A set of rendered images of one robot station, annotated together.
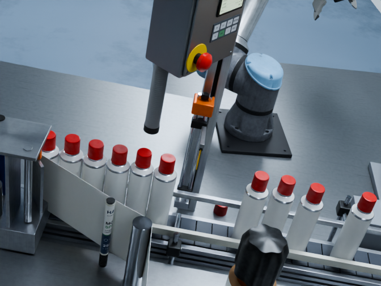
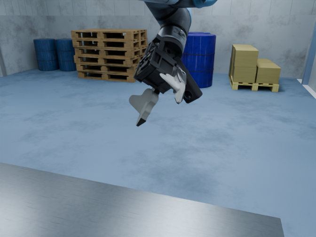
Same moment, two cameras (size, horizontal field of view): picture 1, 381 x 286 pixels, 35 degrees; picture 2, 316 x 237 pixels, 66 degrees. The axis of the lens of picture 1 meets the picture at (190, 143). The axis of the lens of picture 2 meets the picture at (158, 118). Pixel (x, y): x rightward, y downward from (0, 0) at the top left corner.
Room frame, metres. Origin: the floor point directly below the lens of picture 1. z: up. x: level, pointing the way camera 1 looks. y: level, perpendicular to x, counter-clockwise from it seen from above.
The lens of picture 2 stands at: (1.62, -0.65, 1.25)
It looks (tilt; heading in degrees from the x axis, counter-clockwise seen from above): 22 degrees down; 30
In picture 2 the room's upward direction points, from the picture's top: straight up
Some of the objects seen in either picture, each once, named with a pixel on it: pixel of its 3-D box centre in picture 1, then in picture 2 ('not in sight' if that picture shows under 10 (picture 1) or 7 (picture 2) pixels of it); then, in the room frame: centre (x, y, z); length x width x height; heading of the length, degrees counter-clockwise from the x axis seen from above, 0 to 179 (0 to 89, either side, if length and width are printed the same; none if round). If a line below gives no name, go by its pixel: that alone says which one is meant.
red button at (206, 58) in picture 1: (202, 61); not in sight; (1.02, 0.01, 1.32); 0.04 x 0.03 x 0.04; 147
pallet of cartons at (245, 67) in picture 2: not in sight; (252, 66); (6.85, 0.17, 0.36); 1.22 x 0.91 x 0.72; 13
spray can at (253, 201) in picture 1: (251, 209); not in sight; (1.02, -0.17, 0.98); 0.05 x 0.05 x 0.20
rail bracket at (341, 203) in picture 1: (339, 227); not in sight; (1.11, -0.40, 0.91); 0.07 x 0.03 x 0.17; 2
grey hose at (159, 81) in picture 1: (157, 91); not in sight; (1.11, 0.09, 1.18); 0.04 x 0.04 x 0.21
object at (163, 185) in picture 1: (161, 192); not in sight; (1.01, 0.04, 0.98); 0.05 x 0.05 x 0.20
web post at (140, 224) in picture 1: (136, 255); not in sight; (0.82, 0.06, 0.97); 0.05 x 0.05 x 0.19
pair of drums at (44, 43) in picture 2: not in sight; (57, 54); (5.89, 4.78, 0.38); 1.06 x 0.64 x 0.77; 103
